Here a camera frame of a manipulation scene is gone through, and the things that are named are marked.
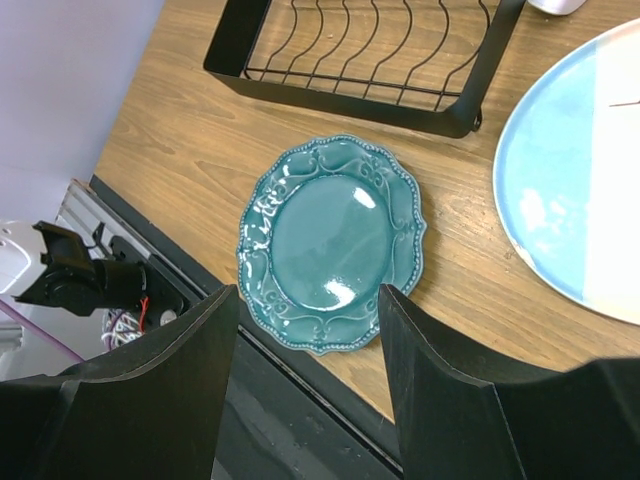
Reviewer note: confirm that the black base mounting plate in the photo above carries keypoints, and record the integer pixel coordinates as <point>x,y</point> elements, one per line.
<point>288,417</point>

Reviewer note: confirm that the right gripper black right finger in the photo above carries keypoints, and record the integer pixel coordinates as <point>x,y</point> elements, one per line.
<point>465,411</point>

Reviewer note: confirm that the black wire dish rack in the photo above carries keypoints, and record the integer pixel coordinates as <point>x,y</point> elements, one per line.
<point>421,65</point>

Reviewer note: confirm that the cream blue leaf plate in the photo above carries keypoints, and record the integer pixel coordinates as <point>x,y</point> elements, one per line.
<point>566,175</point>

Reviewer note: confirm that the teal scalloped plate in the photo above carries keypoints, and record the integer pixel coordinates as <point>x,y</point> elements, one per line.
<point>326,225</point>

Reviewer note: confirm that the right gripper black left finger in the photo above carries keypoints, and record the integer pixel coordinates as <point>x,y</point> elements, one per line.
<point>150,409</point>

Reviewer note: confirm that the silver clothes rack stand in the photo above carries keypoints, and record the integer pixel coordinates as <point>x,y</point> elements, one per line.
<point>557,7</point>

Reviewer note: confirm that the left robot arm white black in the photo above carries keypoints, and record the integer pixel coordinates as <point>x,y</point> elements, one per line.
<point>46,265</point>

